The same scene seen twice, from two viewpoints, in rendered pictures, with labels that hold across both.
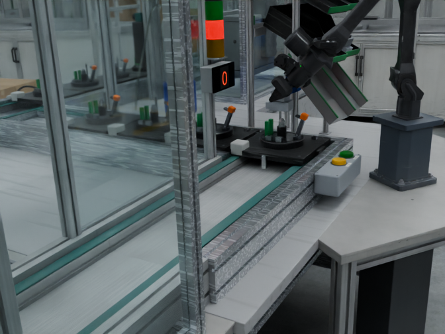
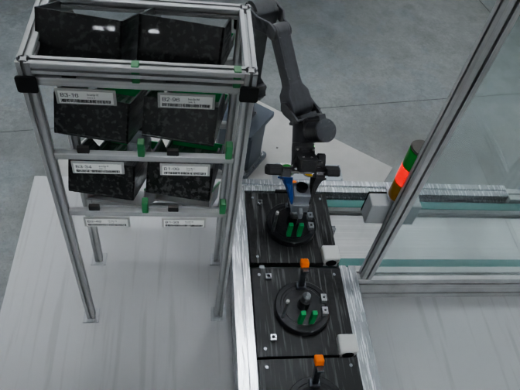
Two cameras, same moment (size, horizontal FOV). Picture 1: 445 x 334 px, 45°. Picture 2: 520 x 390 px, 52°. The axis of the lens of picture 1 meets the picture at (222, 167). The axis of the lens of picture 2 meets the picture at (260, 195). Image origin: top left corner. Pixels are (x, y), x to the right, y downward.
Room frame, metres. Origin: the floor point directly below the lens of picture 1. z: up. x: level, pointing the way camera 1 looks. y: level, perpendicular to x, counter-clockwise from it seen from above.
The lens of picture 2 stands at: (2.31, 0.39, 2.16)
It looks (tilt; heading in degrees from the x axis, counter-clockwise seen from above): 50 degrees down; 227
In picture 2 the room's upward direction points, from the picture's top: 11 degrees clockwise
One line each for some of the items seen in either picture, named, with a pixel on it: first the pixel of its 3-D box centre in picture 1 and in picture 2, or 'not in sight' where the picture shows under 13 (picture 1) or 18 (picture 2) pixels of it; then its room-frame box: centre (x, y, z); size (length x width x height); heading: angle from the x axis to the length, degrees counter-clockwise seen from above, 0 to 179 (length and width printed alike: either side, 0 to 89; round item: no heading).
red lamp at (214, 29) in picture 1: (214, 29); (409, 173); (1.52, 0.01, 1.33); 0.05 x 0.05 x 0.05
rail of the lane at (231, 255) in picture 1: (292, 197); (368, 197); (1.31, -0.18, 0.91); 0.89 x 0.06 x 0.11; 149
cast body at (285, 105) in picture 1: (278, 98); (300, 197); (1.63, -0.18, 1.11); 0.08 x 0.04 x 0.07; 60
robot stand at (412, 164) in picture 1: (404, 149); (239, 138); (1.55, -0.56, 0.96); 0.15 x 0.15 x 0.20; 24
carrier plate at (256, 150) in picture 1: (281, 146); (289, 227); (1.63, -0.19, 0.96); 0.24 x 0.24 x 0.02; 59
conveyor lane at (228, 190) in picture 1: (229, 191); (388, 245); (1.38, -0.02, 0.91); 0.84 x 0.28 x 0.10; 149
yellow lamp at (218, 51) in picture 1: (215, 48); (401, 188); (1.52, 0.01, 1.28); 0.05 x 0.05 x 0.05
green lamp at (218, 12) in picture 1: (214, 10); (417, 158); (1.52, 0.01, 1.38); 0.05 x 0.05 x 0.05
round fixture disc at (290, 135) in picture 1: (281, 140); (291, 224); (1.63, -0.19, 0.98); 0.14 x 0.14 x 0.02
